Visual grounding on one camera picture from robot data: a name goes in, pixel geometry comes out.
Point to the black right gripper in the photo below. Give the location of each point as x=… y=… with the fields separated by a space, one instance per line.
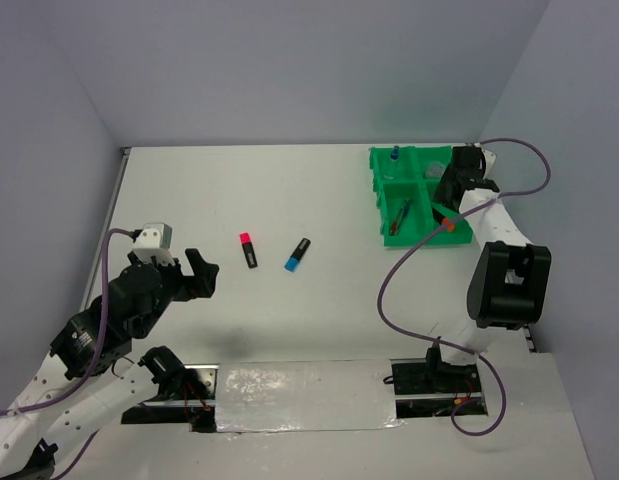
x=441 y=191

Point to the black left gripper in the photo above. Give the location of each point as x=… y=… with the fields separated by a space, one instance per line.
x=200 y=284

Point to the orange highlighter marker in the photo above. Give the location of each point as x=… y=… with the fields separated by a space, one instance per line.
x=442 y=219

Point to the pink highlighter marker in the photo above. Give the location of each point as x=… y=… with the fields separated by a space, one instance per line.
x=248 y=250

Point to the small clear spray bottle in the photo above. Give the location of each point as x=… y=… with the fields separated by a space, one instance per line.
x=392 y=163

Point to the red gel pen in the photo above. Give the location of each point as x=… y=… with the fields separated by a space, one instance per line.
x=394 y=228

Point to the blue highlighter marker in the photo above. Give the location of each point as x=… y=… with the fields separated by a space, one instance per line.
x=297 y=255

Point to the clear paper clip jar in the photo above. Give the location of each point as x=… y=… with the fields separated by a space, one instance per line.
x=434 y=171

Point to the blue gel pen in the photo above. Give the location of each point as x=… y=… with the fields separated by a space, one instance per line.
x=406 y=213

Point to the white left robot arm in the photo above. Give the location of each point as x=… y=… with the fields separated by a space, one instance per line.
x=63 y=406

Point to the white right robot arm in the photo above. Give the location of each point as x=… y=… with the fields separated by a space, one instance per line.
x=508 y=287

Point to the green four-compartment bin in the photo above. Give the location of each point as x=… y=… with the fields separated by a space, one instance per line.
x=409 y=183

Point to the silver foil sheet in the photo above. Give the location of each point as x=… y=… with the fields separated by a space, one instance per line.
x=278 y=397

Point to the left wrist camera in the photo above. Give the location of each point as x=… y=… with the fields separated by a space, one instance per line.
x=152 y=244

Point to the aluminium table edge rail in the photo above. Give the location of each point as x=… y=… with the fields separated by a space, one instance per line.
x=104 y=225

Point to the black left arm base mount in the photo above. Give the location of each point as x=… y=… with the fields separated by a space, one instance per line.
x=193 y=406

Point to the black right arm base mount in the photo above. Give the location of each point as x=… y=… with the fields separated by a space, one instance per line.
x=430 y=387

